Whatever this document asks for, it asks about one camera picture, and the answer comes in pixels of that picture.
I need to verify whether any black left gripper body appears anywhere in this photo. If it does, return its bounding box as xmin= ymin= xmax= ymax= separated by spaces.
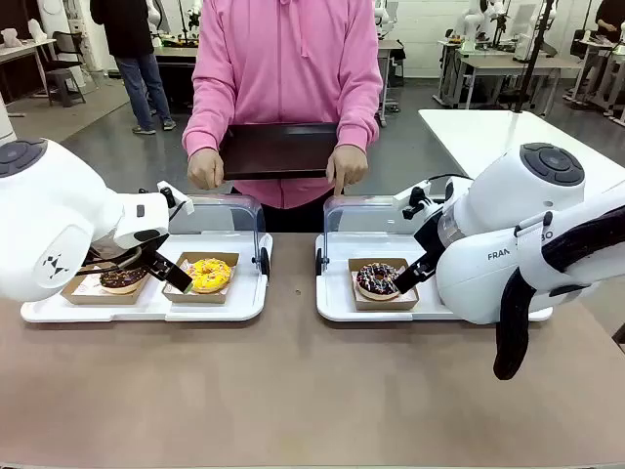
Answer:
xmin=138 ymin=235 xmax=170 ymax=266

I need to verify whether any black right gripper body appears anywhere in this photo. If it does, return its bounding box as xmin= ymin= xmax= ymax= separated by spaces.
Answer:
xmin=413 ymin=208 xmax=447 ymax=261

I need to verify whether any brown cardboard donut tray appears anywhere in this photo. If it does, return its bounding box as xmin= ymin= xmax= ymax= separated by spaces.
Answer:
xmin=60 ymin=263 xmax=155 ymax=307
xmin=347 ymin=257 xmax=422 ymax=313
xmin=161 ymin=251 xmax=241 ymax=306

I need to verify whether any yellow sprinkled donut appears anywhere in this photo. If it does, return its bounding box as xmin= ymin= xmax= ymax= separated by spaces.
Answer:
xmin=187 ymin=257 xmax=232 ymax=295

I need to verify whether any dark brown serving tray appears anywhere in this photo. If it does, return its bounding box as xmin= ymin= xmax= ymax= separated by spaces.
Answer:
xmin=221 ymin=122 xmax=341 ymax=182

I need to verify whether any person's left forearm pink sleeve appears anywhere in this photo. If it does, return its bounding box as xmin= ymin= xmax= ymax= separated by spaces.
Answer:
xmin=335 ymin=77 xmax=384 ymax=153

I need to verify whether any person's right forearm pink sleeve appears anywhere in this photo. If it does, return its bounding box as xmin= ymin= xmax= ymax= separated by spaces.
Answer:
xmin=181 ymin=72 xmax=236 ymax=160

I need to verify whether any chocolate donut with white drizzle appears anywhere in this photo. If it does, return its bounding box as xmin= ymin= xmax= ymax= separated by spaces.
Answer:
xmin=354 ymin=262 xmax=403 ymax=301

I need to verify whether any chocolate donut with sprinkles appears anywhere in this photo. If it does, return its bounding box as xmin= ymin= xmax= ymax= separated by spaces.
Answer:
xmin=99 ymin=265 xmax=152 ymax=296

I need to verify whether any background person in black top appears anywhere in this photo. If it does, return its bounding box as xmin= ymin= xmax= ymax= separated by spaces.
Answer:
xmin=89 ymin=0 xmax=178 ymax=136

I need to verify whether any person in pink hoodie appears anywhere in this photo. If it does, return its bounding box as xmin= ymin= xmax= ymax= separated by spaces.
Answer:
xmin=181 ymin=0 xmax=384 ymax=234

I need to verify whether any person's right hand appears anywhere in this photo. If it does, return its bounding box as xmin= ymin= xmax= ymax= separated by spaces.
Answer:
xmin=187 ymin=148 xmax=228 ymax=192

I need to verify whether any person's left hand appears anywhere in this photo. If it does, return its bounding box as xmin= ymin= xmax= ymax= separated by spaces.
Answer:
xmin=324 ymin=144 xmax=370 ymax=198

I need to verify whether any white display case base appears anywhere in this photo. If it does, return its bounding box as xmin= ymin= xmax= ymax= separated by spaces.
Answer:
xmin=20 ymin=233 xmax=274 ymax=324
xmin=314 ymin=233 xmax=555 ymax=324

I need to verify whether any clear display case lid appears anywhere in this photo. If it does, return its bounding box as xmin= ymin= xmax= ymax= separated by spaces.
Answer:
xmin=322 ymin=194 xmax=443 ymax=236
xmin=167 ymin=192 xmax=268 ymax=276

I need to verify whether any white side table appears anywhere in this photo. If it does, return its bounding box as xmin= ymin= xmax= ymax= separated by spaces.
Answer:
xmin=417 ymin=107 xmax=625 ymax=197

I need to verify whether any grey background workbench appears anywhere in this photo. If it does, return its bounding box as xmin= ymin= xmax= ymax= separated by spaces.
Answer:
xmin=437 ymin=38 xmax=583 ymax=111

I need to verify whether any grey chair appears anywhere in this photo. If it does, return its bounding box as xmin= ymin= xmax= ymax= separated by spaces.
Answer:
xmin=45 ymin=29 xmax=89 ymax=108

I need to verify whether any white cylindrical appliance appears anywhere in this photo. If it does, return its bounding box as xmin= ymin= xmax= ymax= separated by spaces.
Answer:
xmin=0 ymin=91 xmax=14 ymax=144

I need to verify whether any grey background table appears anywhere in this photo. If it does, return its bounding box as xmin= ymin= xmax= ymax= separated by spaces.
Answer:
xmin=152 ymin=43 xmax=199 ymax=65

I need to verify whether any white background desk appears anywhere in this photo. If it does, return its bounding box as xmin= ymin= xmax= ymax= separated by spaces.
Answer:
xmin=0 ymin=37 xmax=58 ymax=119

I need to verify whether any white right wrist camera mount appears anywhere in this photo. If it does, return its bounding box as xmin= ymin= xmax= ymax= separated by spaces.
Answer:
xmin=393 ymin=179 xmax=446 ymax=221

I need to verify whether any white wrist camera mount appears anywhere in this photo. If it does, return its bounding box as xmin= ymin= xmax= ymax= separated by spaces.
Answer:
xmin=393 ymin=179 xmax=446 ymax=221
xmin=156 ymin=180 xmax=195 ymax=219

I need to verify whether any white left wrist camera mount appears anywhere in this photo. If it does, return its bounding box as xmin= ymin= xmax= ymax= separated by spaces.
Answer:
xmin=156 ymin=180 xmax=195 ymax=219

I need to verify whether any black cable sleeve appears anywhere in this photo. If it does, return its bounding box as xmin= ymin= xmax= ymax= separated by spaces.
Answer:
xmin=492 ymin=204 xmax=625 ymax=382

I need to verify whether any black camera pole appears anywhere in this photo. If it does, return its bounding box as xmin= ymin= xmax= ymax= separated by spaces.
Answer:
xmin=514 ymin=0 xmax=559 ymax=114

